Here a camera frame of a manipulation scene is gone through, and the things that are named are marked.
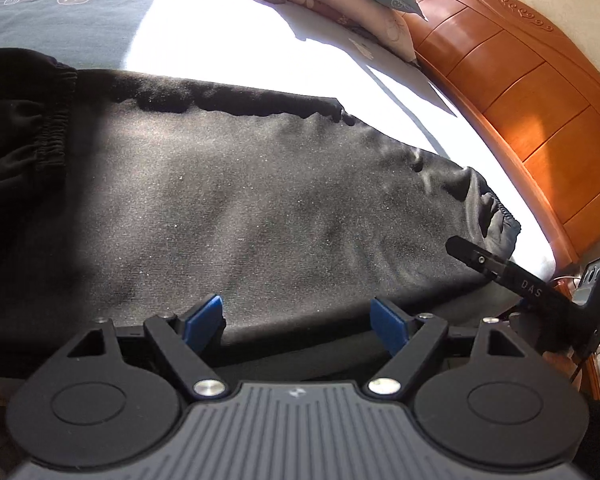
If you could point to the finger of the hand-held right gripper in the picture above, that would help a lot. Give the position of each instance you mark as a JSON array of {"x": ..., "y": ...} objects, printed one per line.
[{"x": 472, "y": 256}]

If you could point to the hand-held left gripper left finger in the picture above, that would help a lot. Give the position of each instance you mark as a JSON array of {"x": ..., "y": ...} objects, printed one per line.
[{"x": 205, "y": 324}]

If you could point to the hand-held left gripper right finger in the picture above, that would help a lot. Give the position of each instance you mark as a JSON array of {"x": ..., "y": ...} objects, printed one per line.
[{"x": 390, "y": 326}]

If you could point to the black printed pants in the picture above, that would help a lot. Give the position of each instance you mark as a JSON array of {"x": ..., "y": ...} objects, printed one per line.
[{"x": 230, "y": 200}]

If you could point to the wooden headboard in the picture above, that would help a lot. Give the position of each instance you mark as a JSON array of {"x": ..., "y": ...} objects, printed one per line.
[{"x": 530, "y": 100}]

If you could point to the blue floral bed sheet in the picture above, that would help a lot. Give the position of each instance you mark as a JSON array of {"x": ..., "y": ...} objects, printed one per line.
[{"x": 230, "y": 35}]

